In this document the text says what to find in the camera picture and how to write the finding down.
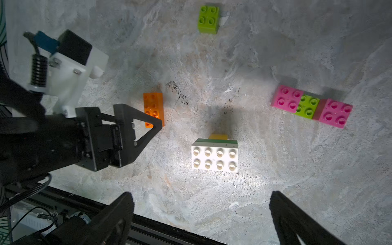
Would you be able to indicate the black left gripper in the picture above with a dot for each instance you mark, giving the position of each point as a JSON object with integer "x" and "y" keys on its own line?
{"x": 117, "y": 140}

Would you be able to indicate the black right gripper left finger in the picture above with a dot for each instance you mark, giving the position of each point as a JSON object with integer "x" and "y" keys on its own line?
{"x": 111, "y": 226}

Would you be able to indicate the orange long lego brick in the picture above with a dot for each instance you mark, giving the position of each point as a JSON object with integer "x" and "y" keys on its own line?
{"x": 153, "y": 105}

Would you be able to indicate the magenta lego brick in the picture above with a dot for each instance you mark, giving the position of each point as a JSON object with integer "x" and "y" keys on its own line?
{"x": 287, "y": 98}
{"x": 332, "y": 112}

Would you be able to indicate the small lime lego brick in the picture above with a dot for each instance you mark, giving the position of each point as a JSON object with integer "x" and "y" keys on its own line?
{"x": 208, "y": 20}

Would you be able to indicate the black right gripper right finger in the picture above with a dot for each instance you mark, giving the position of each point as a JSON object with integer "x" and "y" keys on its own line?
{"x": 294, "y": 226}

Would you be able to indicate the yellow lego brick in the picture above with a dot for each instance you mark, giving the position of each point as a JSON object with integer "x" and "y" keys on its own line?
{"x": 218, "y": 137}

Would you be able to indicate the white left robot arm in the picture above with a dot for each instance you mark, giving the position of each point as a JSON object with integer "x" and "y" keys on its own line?
{"x": 36, "y": 144}

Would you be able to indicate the dark green long lego brick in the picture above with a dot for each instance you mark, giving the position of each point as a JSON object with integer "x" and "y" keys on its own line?
{"x": 216, "y": 141}

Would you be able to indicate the white lego brick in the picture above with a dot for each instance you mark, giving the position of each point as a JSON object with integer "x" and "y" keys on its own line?
{"x": 215, "y": 157}

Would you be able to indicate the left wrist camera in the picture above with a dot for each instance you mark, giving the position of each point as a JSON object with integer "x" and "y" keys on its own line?
{"x": 61, "y": 68}

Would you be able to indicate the lime green lego brick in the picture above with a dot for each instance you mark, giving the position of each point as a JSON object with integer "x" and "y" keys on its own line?
{"x": 307, "y": 106}

